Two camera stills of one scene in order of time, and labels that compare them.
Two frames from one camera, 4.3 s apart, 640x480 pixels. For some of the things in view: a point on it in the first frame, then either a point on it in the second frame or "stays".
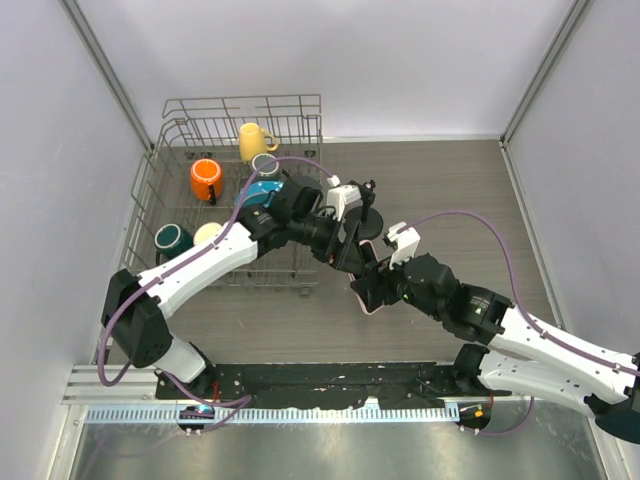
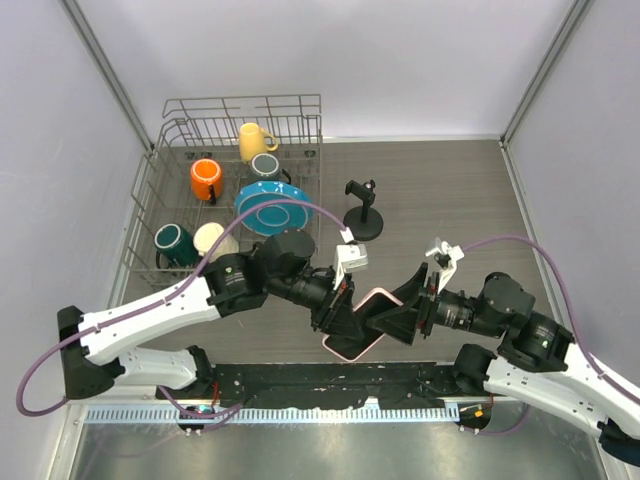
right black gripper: [367, 285] → [400, 322]
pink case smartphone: [370, 255] → [375, 303]
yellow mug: [253, 141] stays
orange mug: [206, 180] stays
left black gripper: [337, 251] → [336, 316]
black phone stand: [371, 220] stays
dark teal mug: [171, 240] stays
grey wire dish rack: [209, 161] stays
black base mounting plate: [388, 384] stays
